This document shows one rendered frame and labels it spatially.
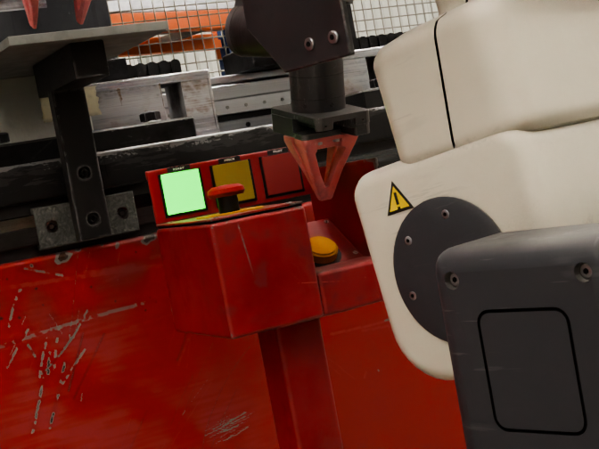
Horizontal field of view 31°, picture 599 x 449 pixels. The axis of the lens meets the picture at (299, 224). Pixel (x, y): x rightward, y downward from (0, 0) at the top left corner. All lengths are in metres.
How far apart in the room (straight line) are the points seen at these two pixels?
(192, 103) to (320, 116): 0.43
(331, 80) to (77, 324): 0.43
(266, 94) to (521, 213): 1.17
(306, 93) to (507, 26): 0.43
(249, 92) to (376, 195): 1.06
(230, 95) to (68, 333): 0.65
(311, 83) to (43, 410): 0.49
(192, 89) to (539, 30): 0.83
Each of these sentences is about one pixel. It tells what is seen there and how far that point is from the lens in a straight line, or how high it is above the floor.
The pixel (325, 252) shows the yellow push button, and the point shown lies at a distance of 1.18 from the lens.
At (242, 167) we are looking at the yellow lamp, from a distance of 1.25.
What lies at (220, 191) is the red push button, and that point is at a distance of 1.13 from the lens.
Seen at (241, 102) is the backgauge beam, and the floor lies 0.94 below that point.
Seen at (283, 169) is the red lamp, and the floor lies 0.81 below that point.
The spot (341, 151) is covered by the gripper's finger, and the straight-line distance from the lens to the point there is 1.17.
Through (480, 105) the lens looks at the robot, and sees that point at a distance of 0.73.
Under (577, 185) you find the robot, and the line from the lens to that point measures 0.76.
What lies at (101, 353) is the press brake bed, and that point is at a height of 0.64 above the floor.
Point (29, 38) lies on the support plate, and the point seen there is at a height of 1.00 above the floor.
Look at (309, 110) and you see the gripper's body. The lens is 1.13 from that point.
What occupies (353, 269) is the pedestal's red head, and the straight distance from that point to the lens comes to 1.13.
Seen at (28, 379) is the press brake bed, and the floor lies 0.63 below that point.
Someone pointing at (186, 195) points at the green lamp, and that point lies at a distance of 1.22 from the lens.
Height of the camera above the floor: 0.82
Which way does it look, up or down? 3 degrees down
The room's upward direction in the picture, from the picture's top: 10 degrees counter-clockwise
